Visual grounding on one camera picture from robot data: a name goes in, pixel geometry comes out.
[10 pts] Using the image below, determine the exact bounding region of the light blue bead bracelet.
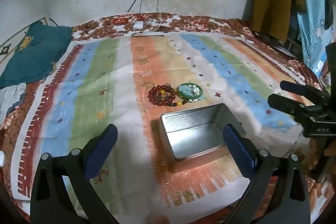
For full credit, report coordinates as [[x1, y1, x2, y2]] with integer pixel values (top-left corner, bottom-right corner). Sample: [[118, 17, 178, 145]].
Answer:
[[178, 85, 204, 102]]

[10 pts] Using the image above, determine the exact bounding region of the white crumpled cloth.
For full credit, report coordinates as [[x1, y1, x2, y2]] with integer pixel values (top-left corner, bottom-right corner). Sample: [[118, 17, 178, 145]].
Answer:
[[0, 83, 27, 117]]

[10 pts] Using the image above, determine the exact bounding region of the silver metal tin box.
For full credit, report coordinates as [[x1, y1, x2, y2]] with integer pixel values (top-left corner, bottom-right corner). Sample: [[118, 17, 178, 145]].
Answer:
[[159, 103, 247, 173]]

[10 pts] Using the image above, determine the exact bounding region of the person's right hand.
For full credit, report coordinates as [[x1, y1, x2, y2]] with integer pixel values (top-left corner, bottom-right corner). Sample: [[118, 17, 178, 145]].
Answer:
[[306, 138, 336, 170]]

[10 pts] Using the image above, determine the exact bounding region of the teal pillow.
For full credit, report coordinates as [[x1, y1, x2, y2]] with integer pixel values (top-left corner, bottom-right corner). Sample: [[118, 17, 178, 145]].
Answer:
[[0, 22, 72, 88]]

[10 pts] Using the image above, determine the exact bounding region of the red bead bracelet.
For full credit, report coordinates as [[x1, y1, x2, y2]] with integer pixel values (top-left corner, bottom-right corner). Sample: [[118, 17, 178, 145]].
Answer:
[[148, 84, 177, 107]]

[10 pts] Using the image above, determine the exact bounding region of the green jade bangle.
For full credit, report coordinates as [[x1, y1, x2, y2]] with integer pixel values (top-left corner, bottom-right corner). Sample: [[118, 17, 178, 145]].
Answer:
[[176, 82, 205, 101]]

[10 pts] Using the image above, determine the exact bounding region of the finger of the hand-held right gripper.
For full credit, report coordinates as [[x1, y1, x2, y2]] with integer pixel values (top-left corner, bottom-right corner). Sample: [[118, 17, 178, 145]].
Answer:
[[268, 93, 315, 122], [280, 80, 330, 104]]

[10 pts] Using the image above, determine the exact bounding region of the black cable with plug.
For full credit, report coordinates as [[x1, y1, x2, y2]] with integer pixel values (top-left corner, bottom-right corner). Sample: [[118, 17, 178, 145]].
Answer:
[[131, 31, 165, 38]]

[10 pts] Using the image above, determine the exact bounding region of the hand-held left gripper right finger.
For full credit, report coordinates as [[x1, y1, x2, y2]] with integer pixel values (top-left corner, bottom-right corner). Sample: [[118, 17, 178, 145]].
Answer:
[[223, 124, 311, 224]]

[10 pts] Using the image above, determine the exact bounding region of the yellow and dark bead bracelet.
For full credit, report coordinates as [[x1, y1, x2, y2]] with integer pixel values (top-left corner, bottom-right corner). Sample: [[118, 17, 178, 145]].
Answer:
[[155, 89, 188, 108]]

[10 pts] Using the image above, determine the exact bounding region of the cream patterned cloth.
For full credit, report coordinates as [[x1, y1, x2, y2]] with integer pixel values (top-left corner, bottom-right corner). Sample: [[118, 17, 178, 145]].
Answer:
[[0, 17, 49, 64]]

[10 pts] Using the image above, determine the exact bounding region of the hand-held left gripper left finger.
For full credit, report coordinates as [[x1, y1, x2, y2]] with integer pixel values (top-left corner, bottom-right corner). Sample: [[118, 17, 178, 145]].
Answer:
[[30, 124, 118, 224]]

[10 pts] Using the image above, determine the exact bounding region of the pale bead bracelet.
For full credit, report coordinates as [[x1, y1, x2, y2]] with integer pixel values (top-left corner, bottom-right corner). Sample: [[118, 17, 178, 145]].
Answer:
[[188, 84, 201, 103]]

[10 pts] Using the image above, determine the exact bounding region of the blue dotted cloth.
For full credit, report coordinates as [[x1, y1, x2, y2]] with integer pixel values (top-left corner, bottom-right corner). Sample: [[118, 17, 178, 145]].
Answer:
[[291, 0, 328, 69]]

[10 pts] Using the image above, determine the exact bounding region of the striped colourful mat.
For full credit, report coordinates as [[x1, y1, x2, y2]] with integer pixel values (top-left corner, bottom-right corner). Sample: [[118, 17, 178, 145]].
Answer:
[[10, 36, 323, 216]]

